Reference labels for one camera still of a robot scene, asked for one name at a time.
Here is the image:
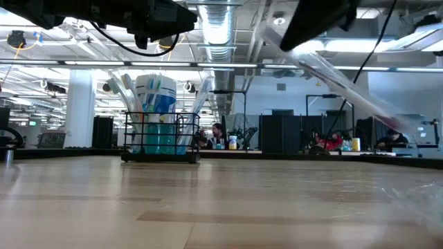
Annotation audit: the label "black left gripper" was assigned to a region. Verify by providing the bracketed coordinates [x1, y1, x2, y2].
[126, 0, 198, 50]

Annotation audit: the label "packaged toothbrushes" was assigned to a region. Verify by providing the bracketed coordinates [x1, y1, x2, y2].
[105, 71, 143, 155]

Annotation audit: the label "long overhead light bar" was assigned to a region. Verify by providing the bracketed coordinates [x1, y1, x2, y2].
[0, 59, 443, 73]

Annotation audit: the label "white blue wipes canister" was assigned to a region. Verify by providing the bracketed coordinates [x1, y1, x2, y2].
[134, 73, 177, 155]

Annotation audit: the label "black partition panel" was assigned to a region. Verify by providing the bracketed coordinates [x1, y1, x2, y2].
[259, 114, 302, 154]

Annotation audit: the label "white pillar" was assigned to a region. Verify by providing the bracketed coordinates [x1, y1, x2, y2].
[63, 68, 97, 149]

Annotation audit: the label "black cabinet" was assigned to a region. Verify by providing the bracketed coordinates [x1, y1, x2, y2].
[91, 116, 115, 149]

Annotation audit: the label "grey background monitor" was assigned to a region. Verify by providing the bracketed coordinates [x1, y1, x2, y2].
[401, 113, 427, 134]

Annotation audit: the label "black ceiling device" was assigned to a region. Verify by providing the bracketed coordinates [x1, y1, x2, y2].
[6, 30, 27, 49]

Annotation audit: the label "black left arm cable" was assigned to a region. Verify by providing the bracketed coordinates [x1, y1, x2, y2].
[89, 21, 181, 58]

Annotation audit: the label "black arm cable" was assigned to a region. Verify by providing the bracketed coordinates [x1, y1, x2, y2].
[89, 21, 181, 58]
[323, 0, 398, 146]

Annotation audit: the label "silver ribbed air duct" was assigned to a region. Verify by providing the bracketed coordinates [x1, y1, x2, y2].
[197, 0, 239, 115]

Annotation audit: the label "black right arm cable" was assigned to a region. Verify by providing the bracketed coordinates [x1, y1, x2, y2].
[323, 0, 398, 146]

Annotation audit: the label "black background rig frame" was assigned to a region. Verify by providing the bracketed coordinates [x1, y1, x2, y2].
[195, 89, 248, 150]
[305, 93, 355, 139]

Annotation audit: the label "black wire caddy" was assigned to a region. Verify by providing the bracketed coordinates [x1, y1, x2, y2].
[120, 111, 202, 164]

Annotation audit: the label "black aluminium table frame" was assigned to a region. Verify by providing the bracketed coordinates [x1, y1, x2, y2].
[0, 147, 443, 169]

